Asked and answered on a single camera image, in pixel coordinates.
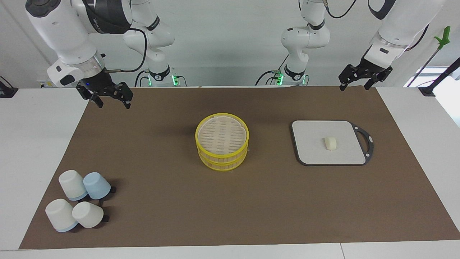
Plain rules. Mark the grey cutting board dark rim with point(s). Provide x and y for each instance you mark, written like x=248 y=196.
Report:
x=323 y=142

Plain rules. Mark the yellow bamboo steamer basket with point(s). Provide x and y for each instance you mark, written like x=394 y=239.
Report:
x=222 y=164

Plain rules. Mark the white cup blue rim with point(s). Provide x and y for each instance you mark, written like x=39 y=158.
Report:
x=72 y=183
x=60 y=215

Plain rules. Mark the white steamed bun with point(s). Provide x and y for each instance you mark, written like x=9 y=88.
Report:
x=331 y=143

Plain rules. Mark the pole with green tip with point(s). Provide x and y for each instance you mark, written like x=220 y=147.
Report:
x=441 y=39

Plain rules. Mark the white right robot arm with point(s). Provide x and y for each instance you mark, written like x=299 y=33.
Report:
x=61 y=32

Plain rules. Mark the light blue cup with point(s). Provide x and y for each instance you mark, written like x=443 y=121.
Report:
x=97 y=185

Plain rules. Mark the black stand pole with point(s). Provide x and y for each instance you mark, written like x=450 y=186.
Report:
x=440 y=77

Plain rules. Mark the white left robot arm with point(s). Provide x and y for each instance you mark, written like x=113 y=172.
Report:
x=395 y=25

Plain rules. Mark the plain white cup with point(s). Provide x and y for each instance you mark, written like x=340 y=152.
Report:
x=87 y=214

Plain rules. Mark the white box yellow labels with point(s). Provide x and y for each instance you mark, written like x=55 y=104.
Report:
x=46 y=85

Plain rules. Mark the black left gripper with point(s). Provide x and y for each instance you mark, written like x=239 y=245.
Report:
x=366 y=70

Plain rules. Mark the brown table mat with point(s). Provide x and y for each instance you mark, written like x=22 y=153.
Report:
x=230 y=205

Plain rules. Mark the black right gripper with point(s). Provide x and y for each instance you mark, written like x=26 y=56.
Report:
x=104 y=86

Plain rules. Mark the black clamp device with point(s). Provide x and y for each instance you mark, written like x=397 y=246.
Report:
x=7 y=90

